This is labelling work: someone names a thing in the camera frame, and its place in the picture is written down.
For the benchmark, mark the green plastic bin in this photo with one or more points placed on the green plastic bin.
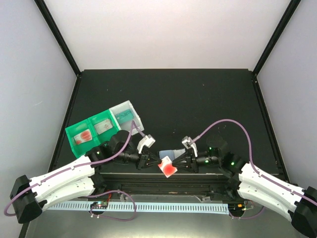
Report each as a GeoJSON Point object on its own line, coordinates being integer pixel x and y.
{"type": "Point", "coordinates": [81, 149]}

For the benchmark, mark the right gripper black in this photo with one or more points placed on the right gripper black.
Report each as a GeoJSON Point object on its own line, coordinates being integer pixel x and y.
{"type": "Point", "coordinates": [192, 164]}

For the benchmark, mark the white slotted cable duct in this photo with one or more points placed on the white slotted cable duct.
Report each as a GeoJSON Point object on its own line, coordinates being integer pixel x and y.
{"type": "Point", "coordinates": [146, 207]}

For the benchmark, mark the red circle white card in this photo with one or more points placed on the red circle white card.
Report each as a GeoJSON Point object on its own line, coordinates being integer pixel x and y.
{"type": "Point", "coordinates": [166, 167]}

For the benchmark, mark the pink card sleeve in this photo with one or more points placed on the pink card sleeve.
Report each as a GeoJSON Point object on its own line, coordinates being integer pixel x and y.
{"type": "Point", "coordinates": [103, 126]}

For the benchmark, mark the left black frame post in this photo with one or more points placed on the left black frame post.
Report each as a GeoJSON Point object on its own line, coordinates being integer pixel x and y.
{"type": "Point", "coordinates": [44, 10]}

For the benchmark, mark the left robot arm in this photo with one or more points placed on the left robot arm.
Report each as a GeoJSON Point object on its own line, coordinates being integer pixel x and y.
{"type": "Point", "coordinates": [30, 197]}

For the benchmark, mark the right black frame post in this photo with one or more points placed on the right black frame post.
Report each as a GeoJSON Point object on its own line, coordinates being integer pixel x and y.
{"type": "Point", "coordinates": [283, 22]}

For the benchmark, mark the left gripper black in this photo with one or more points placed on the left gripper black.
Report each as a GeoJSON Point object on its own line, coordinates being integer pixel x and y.
{"type": "Point", "coordinates": [143, 159]}

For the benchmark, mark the left circuit board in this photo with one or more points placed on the left circuit board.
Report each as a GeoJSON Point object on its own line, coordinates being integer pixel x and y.
{"type": "Point", "coordinates": [99, 205]}

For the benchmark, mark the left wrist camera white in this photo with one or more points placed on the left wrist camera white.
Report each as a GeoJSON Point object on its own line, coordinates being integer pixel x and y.
{"type": "Point", "coordinates": [146, 141]}

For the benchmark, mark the black aluminium rail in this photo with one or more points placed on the black aluminium rail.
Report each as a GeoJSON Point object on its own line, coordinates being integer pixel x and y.
{"type": "Point", "coordinates": [158, 184]}

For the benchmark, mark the circuit board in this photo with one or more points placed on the circuit board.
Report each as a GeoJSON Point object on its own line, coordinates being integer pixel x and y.
{"type": "Point", "coordinates": [239, 206]}
{"type": "Point", "coordinates": [99, 205]}

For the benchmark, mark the right circuit board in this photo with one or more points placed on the right circuit board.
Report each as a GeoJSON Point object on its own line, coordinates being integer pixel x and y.
{"type": "Point", "coordinates": [239, 206]}

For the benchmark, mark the white translucent bin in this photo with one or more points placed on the white translucent bin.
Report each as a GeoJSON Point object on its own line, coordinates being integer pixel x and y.
{"type": "Point", "coordinates": [124, 106]}

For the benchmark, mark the teal card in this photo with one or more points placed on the teal card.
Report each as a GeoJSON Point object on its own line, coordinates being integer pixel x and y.
{"type": "Point", "coordinates": [124, 116]}

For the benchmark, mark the black frame post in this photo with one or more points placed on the black frame post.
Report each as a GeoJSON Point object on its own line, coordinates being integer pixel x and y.
{"type": "Point", "coordinates": [283, 22]}
{"type": "Point", "coordinates": [44, 10]}

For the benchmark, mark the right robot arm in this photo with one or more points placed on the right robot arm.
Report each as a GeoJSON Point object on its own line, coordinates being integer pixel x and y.
{"type": "Point", "coordinates": [296, 204]}

